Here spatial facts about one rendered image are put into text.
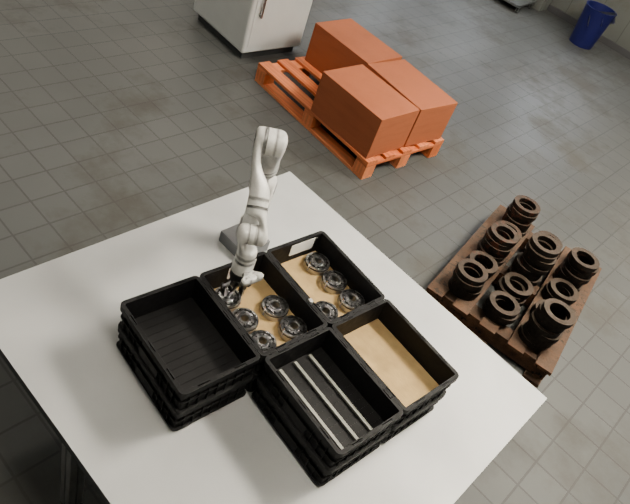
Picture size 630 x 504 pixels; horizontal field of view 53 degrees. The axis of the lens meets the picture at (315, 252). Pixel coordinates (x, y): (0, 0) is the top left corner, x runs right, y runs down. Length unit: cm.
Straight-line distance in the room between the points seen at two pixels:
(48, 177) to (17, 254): 64
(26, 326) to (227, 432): 77
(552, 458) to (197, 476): 211
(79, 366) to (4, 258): 138
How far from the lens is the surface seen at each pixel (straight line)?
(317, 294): 247
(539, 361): 381
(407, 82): 499
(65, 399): 220
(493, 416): 263
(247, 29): 542
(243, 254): 213
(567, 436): 381
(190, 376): 212
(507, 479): 344
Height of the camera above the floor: 258
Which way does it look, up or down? 42 degrees down
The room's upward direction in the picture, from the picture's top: 22 degrees clockwise
